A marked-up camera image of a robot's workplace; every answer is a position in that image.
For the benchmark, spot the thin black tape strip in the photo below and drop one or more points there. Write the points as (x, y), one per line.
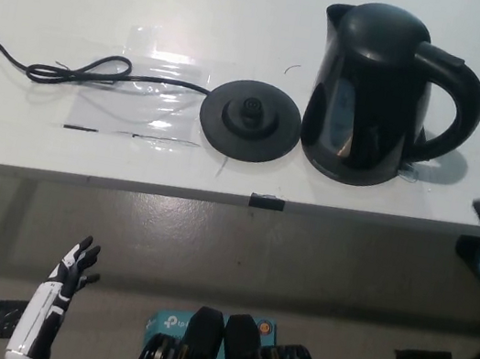
(79, 128)

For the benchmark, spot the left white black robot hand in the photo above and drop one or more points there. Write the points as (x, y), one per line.
(53, 300)

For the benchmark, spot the clear plastic tape sheet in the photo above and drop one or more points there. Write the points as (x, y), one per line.
(156, 76)

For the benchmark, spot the black electric kettle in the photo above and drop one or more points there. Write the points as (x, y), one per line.
(366, 95)

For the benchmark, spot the small black tape piece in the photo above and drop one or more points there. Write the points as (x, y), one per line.
(266, 202)

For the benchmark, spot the black and blue object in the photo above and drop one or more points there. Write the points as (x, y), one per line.
(471, 253)

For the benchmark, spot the teal router box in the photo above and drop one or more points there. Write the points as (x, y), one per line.
(166, 322)

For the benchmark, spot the round black kettle base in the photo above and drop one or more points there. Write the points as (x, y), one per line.
(230, 131)

